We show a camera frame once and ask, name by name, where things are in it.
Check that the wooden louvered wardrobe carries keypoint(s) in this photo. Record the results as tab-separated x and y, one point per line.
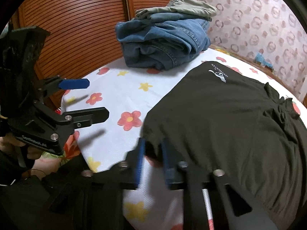
82	32

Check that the left hand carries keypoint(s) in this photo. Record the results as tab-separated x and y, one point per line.
9	142

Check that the floral pink blanket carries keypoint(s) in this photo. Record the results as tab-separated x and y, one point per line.
49	163

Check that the pink circle-pattern curtain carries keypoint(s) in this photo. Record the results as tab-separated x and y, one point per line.
266	27

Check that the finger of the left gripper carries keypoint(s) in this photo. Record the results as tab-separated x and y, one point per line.
57	128
56	83

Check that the blue denim jeans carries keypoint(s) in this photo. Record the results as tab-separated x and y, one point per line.
162	41

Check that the blue box by curtain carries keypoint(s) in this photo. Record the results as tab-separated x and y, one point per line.
259	59

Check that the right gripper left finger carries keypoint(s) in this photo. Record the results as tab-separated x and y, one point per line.
124	175

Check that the white floral bed sheet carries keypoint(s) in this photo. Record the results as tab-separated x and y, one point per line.
129	94

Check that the grey-green folded pants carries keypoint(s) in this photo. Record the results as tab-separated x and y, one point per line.
189	7

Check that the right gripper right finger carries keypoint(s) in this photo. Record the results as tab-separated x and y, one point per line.
230	205

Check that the black pants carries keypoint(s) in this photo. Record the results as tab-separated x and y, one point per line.
219	119

